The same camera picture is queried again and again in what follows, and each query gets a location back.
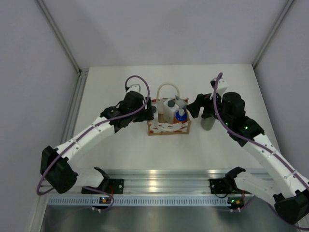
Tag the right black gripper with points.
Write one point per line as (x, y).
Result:
(202, 101)

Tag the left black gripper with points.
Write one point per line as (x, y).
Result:
(146, 114)

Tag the patterned canvas bag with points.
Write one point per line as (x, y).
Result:
(161, 127)

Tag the grey pump bottle beige top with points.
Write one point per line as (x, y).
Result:
(207, 122)

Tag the large white bottle grey cap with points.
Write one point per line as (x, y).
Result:
(169, 110)

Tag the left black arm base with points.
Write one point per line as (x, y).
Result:
(115, 186)

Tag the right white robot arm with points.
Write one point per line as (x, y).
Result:
(230, 112)

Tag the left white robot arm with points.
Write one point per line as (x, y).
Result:
(58, 165)

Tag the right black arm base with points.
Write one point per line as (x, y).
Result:
(223, 186)

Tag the small white bottle grey cap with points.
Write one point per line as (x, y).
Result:
(155, 112)

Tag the orange bottle blue cap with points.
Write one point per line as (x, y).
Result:
(180, 116)

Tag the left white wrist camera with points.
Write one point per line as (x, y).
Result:
(134, 87)

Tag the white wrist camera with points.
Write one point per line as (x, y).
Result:
(221, 87)
(134, 87)

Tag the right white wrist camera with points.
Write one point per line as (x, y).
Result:
(221, 87)

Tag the aluminium mounting rail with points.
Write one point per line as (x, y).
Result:
(169, 181)

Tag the right aluminium frame post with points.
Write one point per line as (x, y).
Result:
(272, 33)

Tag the aluminium frame post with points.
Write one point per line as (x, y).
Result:
(272, 33)
(57, 33)

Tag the white slotted cable duct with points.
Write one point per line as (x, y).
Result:
(137, 201)

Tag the left aluminium frame post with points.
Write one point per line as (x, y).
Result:
(57, 33)

